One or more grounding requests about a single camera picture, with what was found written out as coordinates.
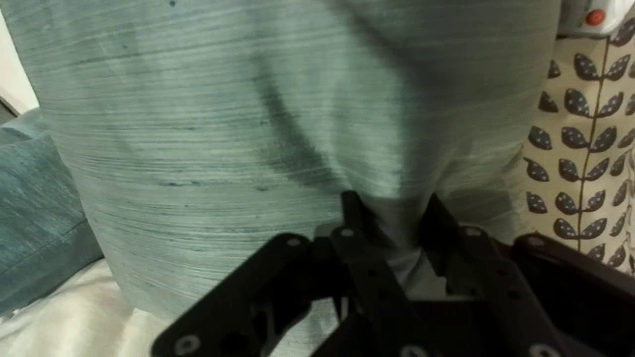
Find blue pillow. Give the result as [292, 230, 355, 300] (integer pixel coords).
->
[2, 0, 560, 317]

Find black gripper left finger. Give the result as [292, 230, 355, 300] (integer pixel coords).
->
[151, 190, 425, 357]

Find white device red button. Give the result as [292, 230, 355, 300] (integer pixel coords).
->
[558, 0, 635, 36]

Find leaf patterned pillow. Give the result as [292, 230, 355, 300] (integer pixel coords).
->
[524, 14, 635, 274]

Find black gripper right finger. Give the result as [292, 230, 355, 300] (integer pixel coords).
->
[397, 198, 635, 357]

